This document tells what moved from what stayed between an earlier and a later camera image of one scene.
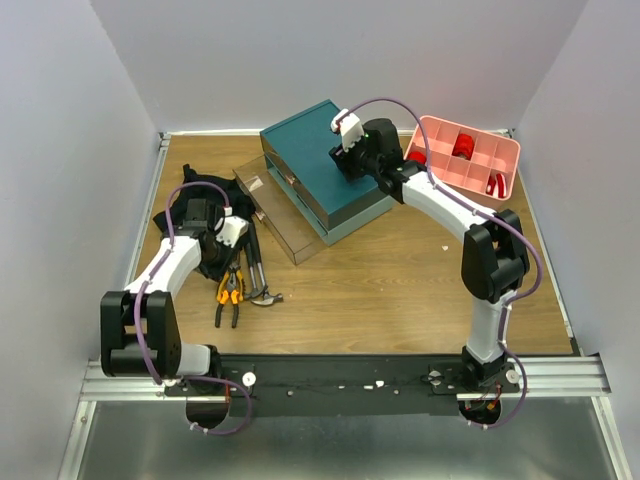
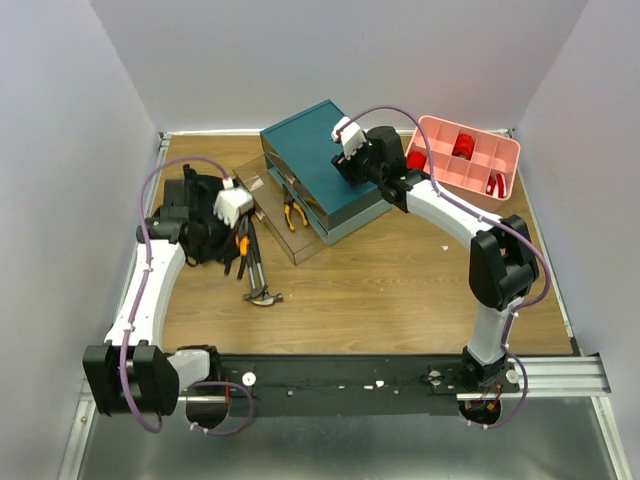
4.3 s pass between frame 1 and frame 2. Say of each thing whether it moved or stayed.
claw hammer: stayed
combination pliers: moved
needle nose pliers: moved
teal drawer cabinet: stayed
